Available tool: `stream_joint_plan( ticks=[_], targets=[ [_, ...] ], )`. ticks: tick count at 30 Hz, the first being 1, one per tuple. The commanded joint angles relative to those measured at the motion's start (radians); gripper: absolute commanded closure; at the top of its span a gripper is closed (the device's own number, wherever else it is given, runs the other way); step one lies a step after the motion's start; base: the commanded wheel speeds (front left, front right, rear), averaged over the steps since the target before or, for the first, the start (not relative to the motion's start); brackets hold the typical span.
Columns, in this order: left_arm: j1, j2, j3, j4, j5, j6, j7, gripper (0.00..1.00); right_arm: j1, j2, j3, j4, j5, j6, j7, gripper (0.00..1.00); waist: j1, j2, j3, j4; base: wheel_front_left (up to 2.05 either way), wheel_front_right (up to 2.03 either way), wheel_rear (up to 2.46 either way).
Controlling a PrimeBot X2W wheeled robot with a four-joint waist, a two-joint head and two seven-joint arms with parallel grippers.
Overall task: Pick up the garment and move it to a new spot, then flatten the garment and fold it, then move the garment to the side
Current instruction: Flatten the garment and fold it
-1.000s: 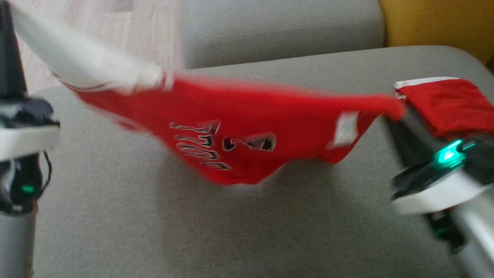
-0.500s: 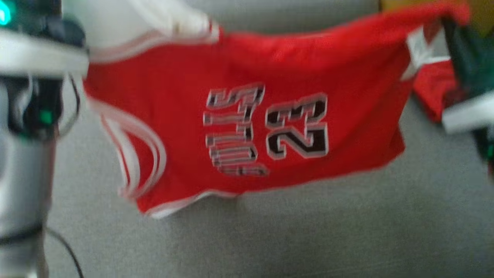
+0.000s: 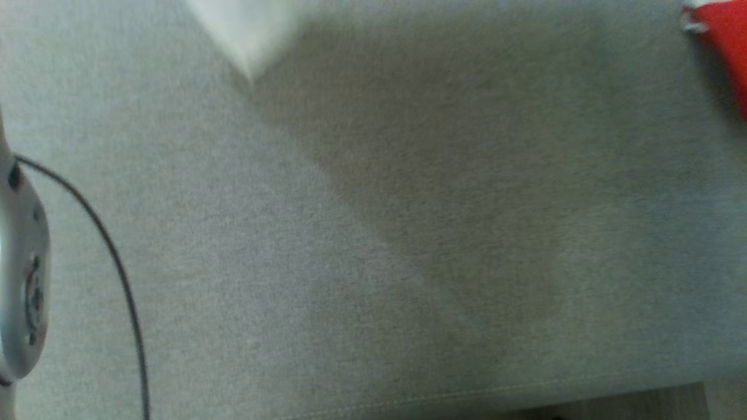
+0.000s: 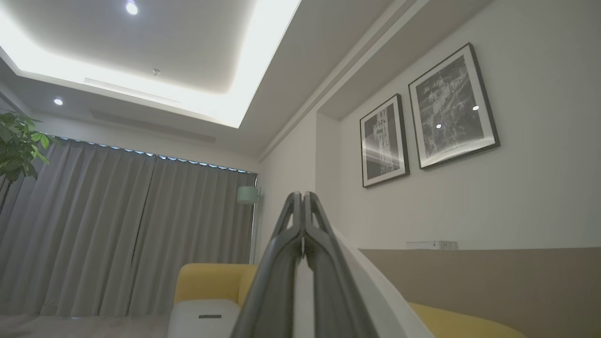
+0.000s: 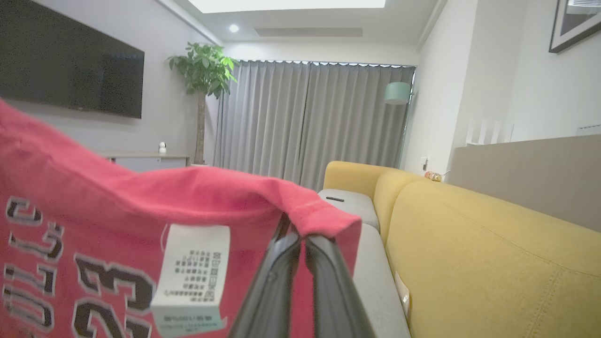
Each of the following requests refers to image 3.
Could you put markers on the red mesh shorts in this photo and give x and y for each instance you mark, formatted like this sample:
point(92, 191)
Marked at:
point(729, 35)

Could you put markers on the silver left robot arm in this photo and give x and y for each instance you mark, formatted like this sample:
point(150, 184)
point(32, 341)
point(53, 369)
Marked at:
point(23, 262)

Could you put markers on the grey fabric sofa seat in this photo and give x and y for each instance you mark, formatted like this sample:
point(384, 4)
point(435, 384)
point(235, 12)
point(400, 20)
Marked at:
point(408, 233)

